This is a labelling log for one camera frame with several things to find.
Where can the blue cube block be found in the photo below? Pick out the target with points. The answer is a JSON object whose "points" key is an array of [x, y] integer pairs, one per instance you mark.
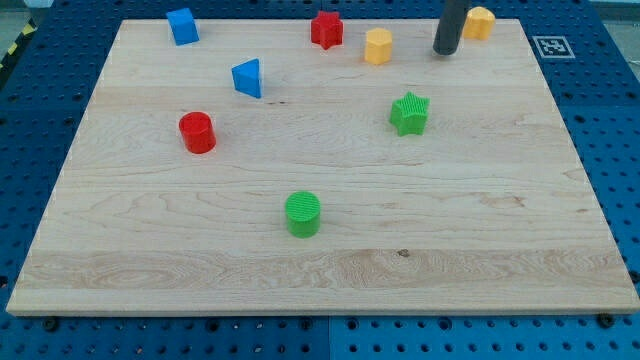
{"points": [[183, 26]]}

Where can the yellow heart block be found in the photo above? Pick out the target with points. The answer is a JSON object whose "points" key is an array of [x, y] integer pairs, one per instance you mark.
{"points": [[479, 23]]}

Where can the black bolt front right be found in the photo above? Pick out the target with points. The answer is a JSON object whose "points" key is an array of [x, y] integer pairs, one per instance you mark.
{"points": [[605, 320]]}

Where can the green cylinder block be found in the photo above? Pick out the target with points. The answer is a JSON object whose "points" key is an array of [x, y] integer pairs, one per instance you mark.
{"points": [[302, 210]]}

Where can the black bolt front left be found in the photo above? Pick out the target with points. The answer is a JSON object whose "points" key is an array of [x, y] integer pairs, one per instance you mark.
{"points": [[50, 324]]}

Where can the white fiducial marker tag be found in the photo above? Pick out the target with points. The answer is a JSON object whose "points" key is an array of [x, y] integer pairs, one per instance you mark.
{"points": [[553, 47]]}

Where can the black bolt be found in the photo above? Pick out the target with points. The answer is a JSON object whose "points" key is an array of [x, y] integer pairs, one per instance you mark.
{"points": [[605, 320], [50, 324]]}

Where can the light wooden board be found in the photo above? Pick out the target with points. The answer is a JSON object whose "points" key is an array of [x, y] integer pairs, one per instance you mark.
{"points": [[488, 212]]}

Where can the red cylinder block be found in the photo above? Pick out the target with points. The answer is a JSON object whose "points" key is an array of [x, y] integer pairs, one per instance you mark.
{"points": [[197, 132]]}

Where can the green star block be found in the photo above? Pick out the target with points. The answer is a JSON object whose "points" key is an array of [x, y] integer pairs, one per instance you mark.
{"points": [[409, 114]]}

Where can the yellow hexagon block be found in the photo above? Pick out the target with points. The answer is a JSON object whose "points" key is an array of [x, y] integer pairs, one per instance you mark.
{"points": [[378, 46]]}

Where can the red star block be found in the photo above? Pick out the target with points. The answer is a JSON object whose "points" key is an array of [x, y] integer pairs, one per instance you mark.
{"points": [[327, 29]]}

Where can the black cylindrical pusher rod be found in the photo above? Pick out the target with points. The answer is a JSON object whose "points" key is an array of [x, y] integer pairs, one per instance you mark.
{"points": [[450, 26]]}

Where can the blue triangle block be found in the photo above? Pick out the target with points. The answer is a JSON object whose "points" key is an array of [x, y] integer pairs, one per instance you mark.
{"points": [[247, 78]]}

